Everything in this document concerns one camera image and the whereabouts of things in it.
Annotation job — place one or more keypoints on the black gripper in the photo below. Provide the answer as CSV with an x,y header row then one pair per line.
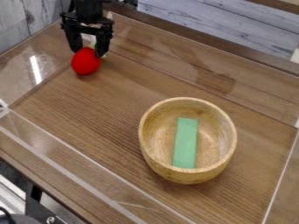
x,y
85,19

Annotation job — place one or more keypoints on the red plush strawberry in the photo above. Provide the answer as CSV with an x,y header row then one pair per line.
x,y
86,62

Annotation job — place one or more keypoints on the green rectangular block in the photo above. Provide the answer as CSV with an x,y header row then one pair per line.
x,y
186,143

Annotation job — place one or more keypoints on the wooden oval bowl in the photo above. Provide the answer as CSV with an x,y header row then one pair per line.
x,y
217,139

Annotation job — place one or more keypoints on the clear acrylic tray wall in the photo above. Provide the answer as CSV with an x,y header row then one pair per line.
x,y
70,127

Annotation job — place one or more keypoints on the black metal table frame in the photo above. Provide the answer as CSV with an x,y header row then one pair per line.
x,y
23,198

